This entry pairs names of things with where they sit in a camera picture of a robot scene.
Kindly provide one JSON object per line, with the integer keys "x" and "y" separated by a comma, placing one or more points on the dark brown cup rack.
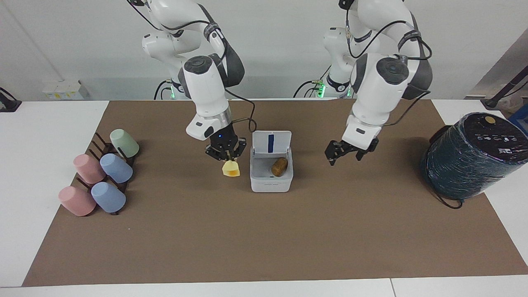
{"x": 108, "y": 147}

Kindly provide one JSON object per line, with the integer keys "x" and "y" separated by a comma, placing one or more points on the white wall box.
{"x": 64, "y": 90}

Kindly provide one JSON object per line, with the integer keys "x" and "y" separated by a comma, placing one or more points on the black stand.
{"x": 9, "y": 103}
{"x": 505, "y": 91}

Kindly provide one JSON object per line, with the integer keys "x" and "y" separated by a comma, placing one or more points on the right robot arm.
{"x": 206, "y": 88}

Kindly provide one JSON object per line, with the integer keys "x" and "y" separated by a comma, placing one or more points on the dark green cylinder with black top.
{"x": 466, "y": 161}

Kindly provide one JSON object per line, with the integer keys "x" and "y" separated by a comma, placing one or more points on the white bin with lid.
{"x": 270, "y": 181}

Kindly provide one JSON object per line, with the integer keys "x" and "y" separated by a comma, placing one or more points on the brown trash piece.
{"x": 279, "y": 167}

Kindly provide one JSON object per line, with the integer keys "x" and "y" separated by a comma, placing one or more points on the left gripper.
{"x": 352, "y": 149}

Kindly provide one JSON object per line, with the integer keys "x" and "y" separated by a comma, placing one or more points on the green cup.
{"x": 124, "y": 143}

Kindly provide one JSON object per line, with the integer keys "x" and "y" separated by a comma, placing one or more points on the yellow trash piece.
{"x": 231, "y": 169}

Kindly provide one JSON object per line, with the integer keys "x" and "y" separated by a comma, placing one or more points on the pink cup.
{"x": 88, "y": 169}
{"x": 76, "y": 201}

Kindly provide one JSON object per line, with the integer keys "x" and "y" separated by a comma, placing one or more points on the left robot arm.
{"x": 379, "y": 88}

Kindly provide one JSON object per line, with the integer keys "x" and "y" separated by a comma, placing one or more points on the blue object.
{"x": 520, "y": 117}

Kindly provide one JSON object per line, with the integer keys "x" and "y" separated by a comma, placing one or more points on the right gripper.
{"x": 223, "y": 138}

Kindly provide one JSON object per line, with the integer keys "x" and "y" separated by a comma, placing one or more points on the blue cup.
{"x": 116, "y": 168}
{"x": 108, "y": 197}

